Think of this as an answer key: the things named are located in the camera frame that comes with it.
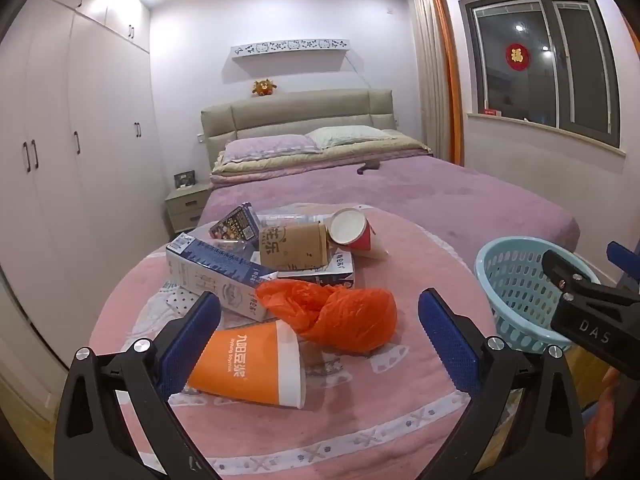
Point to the brown paper cup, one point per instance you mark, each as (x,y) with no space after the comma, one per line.
(295,247)

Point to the small dark photo frame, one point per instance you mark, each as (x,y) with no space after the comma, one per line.
(184,180)

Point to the white wardrobe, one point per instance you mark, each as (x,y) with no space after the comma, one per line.
(75,135)

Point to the red and white paper cup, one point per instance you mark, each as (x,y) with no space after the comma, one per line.
(345,227)

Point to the beige nightstand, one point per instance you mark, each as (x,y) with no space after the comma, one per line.
(187,207)

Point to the orange plush toy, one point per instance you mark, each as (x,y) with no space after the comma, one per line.
(263,87)

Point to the purple bedspread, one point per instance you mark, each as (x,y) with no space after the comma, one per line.
(450,195)

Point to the small red box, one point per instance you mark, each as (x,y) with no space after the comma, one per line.
(492,111)

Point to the small dark object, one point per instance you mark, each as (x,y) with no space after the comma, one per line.
(370,166)

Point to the small dark printed carton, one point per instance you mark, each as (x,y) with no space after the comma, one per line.
(235,222)

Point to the blue and white milk carton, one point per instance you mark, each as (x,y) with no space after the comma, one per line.
(215,270)

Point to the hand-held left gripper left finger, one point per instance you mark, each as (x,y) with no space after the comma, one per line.
(192,340)

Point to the beige padded headboard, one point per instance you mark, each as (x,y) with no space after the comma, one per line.
(300,115)

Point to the white box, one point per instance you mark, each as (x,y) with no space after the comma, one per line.
(336,270)

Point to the clear plastic bottle white cap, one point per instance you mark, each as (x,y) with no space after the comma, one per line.
(290,219)

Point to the pink patterned blanket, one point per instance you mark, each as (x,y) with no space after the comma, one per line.
(350,410)

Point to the purple pillow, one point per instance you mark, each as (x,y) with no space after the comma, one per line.
(270,147)

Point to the dark framed window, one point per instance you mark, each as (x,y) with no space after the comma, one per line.
(575,60)

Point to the orange paper cup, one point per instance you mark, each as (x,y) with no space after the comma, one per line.
(240,365)

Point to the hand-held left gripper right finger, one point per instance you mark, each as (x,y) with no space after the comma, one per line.
(445,330)

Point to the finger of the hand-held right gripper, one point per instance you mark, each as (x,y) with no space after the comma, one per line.
(595,320)
(622,256)

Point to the light blue plastic basket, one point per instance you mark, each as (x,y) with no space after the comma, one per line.
(515,280)

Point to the window sill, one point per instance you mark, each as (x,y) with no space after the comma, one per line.
(550,132)

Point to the orange plastic bag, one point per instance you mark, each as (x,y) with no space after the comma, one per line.
(350,320)

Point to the pale floral pillow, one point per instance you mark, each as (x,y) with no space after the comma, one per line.
(345,135)

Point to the folded beige quilt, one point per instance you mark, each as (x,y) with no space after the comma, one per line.
(310,162)

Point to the beige and orange curtain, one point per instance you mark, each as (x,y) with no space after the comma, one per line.
(435,70)

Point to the white wall shelf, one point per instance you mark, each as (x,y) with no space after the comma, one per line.
(290,47)

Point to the red round window decoration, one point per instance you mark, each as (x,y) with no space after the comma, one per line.
(517,56)

